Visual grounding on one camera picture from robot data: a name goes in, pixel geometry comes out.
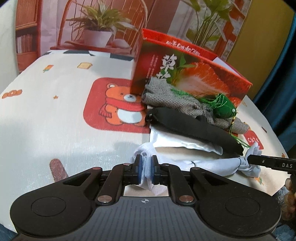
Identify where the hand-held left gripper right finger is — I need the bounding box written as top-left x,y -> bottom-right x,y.
151,155 -> 230,206

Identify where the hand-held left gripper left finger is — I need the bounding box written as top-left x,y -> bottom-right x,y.
61,154 -> 143,206

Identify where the grey knitted glove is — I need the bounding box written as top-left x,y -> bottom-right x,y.
205,109 -> 251,135

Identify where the wooden board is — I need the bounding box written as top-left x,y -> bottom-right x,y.
227,0 -> 287,100

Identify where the green sachet with tassel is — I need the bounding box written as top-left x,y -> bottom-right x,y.
172,89 -> 251,149

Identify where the grey mesh sock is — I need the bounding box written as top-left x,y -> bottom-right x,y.
141,77 -> 216,118

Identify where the red strawberry print cardboard box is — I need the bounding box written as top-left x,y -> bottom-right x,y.
131,28 -> 252,111

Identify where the white sock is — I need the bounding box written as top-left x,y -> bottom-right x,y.
129,141 -> 263,197

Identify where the orange fuzzy garment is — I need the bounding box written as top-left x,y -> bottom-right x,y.
283,175 -> 296,223

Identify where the teal curtain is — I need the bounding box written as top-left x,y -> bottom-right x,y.
251,7 -> 296,160

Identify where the printed room scene backdrop cloth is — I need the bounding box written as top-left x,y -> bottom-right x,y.
15,0 -> 252,73

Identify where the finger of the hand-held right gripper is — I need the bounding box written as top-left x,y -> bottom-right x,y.
247,154 -> 278,169

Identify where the white plastic packet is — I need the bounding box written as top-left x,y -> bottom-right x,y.
149,126 -> 223,156

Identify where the cartoon print tablecloth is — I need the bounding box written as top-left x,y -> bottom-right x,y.
0,49 -> 289,232

